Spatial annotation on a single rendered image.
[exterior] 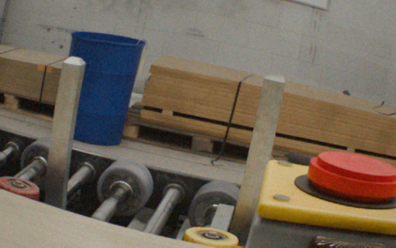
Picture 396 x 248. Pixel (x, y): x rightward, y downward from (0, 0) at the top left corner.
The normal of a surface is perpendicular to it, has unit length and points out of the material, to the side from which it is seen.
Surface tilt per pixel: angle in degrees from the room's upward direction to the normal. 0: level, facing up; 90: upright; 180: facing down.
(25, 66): 90
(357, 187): 90
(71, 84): 90
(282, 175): 0
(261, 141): 90
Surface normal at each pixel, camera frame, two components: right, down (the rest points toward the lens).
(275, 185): 0.19, -0.97
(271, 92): -0.11, 0.15
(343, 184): -0.44, 0.07
